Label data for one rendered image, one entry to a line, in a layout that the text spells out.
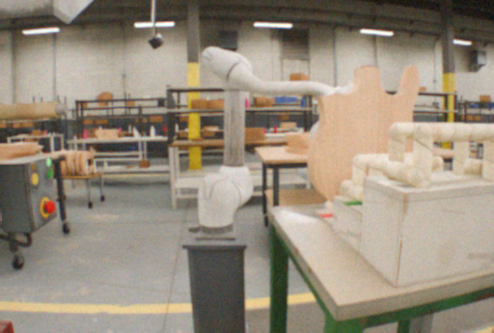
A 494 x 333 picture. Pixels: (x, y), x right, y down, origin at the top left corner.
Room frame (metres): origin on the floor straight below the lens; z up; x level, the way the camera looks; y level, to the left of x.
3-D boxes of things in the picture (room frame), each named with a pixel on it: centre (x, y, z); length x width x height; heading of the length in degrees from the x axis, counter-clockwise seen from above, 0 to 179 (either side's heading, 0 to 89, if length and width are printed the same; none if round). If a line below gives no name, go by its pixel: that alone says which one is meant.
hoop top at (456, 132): (0.49, -0.38, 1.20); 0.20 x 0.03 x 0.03; 96
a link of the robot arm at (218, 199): (1.36, 0.14, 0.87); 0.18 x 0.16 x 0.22; 158
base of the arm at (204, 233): (1.35, 0.16, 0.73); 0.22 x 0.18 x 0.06; 90
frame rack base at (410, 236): (0.54, -0.38, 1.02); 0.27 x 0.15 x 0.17; 97
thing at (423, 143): (0.48, -0.30, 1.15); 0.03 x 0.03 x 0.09
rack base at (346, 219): (0.69, -0.36, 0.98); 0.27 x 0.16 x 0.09; 97
